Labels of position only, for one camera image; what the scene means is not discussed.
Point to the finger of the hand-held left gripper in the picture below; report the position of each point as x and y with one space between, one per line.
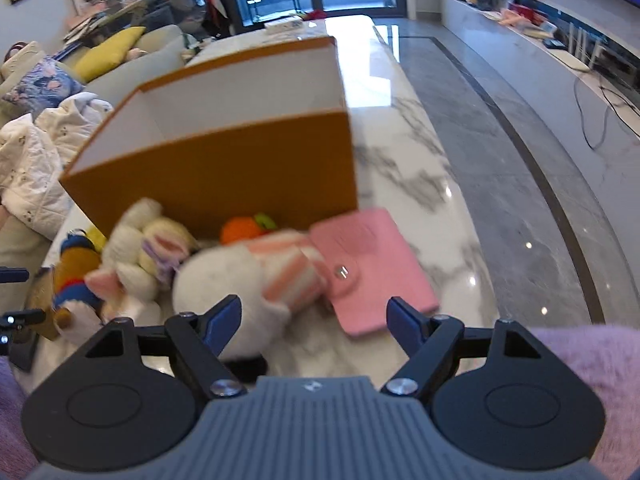
22 317
14 275

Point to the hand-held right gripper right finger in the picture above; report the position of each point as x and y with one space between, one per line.
402 322

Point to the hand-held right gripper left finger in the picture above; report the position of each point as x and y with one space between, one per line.
222 322

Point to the large white pink-striped plush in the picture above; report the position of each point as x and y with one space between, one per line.
225 285

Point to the brown yellow duck plush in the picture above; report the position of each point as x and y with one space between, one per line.
75 265

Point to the pink snap wallet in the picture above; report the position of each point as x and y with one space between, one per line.
380 260

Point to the small pink-eared white plush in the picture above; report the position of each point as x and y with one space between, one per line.
107 285

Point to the orange crochet fruit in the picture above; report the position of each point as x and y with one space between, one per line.
240 230

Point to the cream bunny plush purple bow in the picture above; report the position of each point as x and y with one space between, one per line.
130 245

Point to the orange cardboard box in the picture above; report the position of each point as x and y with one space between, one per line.
225 175

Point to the white printed quilt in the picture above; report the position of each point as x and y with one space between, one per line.
35 160

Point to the blue floral pillow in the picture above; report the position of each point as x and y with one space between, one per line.
42 87

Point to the pink fuzzy sweater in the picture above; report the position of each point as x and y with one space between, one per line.
590 360

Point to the beige handbag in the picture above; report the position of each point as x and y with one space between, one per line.
20 60

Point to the yellow pillow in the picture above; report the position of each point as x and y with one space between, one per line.
107 55

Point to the grey sofa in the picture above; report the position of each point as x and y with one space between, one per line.
150 55

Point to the white marble tv cabinet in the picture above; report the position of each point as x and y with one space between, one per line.
530 65

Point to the cluttered desk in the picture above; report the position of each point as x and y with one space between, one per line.
115 2

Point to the white small box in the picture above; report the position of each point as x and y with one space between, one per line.
282 26

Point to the red feathered toy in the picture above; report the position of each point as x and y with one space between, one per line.
315 14

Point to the grey desk chair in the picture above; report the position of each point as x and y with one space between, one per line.
190 0

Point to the white router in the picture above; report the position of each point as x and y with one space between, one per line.
582 47

